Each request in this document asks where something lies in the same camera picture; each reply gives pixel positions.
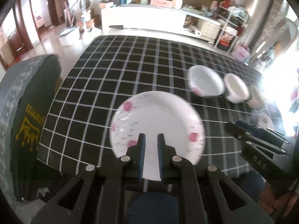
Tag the small white bowl dark rim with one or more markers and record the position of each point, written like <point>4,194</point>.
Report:
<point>255,98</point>

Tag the pink flat box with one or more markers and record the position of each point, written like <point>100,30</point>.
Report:
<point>162,2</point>

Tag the white standing fan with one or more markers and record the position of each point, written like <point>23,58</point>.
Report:
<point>85,7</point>

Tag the large white bowl pink flowers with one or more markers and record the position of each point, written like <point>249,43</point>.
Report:
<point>205,79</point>

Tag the plain white bowl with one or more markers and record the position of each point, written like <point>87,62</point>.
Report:
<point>236,86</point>

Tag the person's right leg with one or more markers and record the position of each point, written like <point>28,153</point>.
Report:
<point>250,186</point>

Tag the grey green chair cover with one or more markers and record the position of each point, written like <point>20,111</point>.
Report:
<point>14,102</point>

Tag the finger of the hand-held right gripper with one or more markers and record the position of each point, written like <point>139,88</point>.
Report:
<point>261,130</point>
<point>243,134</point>

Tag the white plate pink flowers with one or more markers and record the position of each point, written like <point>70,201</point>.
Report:
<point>158,116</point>

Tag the white paper roll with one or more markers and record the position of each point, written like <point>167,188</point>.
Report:
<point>198,33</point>

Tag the white metal shelf rack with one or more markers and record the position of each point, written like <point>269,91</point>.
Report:
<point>231,25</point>

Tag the person's right hand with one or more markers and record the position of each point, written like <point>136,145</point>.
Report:
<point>283,203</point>

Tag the beige woven basket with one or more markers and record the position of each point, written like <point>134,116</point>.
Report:
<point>209,29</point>

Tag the black white checked tablecloth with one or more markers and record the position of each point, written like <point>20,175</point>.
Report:
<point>140,63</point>

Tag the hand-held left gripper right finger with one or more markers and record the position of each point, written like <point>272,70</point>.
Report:
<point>160,161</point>

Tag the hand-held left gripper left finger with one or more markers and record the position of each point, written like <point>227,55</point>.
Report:
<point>141,161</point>

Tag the white storage bin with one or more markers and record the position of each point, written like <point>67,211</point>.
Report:
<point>69,36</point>

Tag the long white cabinet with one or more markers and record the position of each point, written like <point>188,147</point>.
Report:
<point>144,18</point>

